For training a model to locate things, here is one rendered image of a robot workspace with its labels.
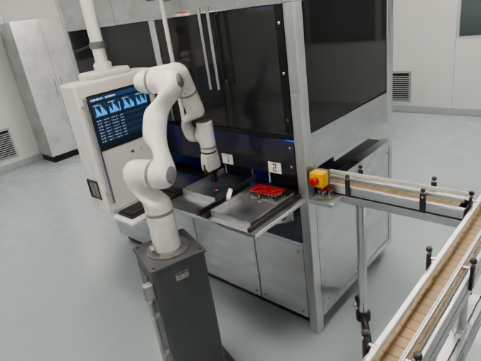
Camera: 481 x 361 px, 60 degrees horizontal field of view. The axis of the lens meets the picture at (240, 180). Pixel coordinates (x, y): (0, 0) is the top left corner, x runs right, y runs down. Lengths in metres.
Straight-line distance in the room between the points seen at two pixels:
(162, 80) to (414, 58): 5.26
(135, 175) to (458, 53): 5.35
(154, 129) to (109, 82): 0.77
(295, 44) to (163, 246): 1.04
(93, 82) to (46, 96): 4.35
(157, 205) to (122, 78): 0.96
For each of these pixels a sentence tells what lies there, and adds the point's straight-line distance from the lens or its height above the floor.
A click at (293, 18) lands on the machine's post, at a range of 1.91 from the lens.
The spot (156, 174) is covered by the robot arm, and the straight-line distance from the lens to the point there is 1.68.
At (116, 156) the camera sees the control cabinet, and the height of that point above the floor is 1.11.
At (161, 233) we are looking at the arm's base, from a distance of 1.82.
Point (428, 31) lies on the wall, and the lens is 6.55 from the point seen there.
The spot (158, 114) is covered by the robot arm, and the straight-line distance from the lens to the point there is 1.75.
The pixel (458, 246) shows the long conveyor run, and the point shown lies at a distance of 1.69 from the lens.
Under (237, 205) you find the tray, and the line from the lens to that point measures 2.13.
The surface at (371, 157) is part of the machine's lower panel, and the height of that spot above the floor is 0.85.
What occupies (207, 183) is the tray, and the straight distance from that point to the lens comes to 2.45.
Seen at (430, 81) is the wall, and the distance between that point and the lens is 6.64.
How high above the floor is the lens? 1.82
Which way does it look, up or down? 23 degrees down
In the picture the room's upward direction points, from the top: 8 degrees counter-clockwise
